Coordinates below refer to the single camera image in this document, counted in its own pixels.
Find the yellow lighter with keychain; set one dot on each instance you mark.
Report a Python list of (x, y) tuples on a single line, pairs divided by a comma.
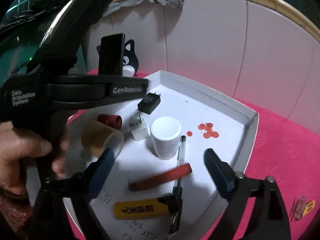
[(300, 208)]

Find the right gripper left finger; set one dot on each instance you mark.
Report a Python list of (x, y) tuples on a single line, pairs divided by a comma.
[(49, 219)]

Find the red slim lighter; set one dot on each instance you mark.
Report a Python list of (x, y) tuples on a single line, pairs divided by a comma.
[(162, 178)]

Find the black power adapter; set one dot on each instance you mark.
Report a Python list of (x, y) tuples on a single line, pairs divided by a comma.
[(149, 103)]

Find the white usb charger cube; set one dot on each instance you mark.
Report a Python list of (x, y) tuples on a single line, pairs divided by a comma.
[(138, 128)]

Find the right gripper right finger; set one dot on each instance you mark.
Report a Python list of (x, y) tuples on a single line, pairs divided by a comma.
[(269, 219)]

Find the white cardboard box lid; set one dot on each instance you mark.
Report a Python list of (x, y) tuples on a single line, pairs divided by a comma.
[(208, 118)]

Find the brown packing tape roll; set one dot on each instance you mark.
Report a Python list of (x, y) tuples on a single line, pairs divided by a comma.
[(97, 137)]

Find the yellow lighter black cap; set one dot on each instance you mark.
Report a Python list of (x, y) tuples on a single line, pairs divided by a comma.
[(147, 208)]

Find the dark red bottle cap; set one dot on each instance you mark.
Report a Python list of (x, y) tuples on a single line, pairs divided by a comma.
[(114, 121)]

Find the left hand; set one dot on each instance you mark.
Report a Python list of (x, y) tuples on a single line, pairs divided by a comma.
[(17, 146)]

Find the white cylindrical bottle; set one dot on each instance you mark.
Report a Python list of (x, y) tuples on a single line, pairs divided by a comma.
[(165, 134)]

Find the black cat phone stand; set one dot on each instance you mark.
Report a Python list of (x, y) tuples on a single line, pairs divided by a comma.
[(116, 56)]

